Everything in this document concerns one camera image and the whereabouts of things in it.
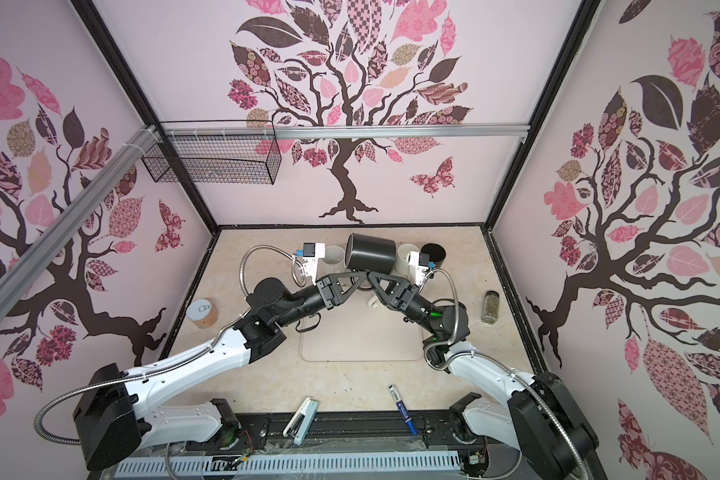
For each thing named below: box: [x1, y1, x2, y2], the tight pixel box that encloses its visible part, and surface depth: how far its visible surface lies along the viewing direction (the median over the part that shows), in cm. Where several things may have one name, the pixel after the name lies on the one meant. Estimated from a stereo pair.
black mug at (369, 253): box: [344, 232, 396, 274], surface depth 63 cm
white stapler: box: [283, 397, 319, 446], surface depth 75 cm
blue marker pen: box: [389, 384, 418, 436], surface depth 77 cm
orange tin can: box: [186, 299, 219, 329], surface depth 92 cm
